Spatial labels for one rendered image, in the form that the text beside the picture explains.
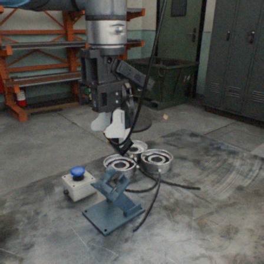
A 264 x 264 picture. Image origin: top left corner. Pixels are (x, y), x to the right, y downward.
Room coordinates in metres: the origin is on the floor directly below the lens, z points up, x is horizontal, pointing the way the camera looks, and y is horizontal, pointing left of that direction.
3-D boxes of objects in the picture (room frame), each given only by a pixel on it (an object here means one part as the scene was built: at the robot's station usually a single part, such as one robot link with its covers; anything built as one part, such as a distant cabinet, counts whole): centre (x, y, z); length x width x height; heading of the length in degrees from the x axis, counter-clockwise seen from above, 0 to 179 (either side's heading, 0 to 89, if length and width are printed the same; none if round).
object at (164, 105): (4.18, -0.46, 0.35); 1.04 x 0.74 x 0.70; 38
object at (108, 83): (0.50, 0.05, 1.14); 0.09 x 0.08 x 0.12; 131
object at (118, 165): (0.68, 0.04, 0.82); 0.10 x 0.10 x 0.04
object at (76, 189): (0.58, 0.15, 0.82); 0.08 x 0.07 x 0.05; 128
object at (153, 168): (0.72, -0.08, 0.82); 0.10 x 0.10 x 0.04
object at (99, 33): (0.50, 0.05, 1.22); 0.08 x 0.08 x 0.05
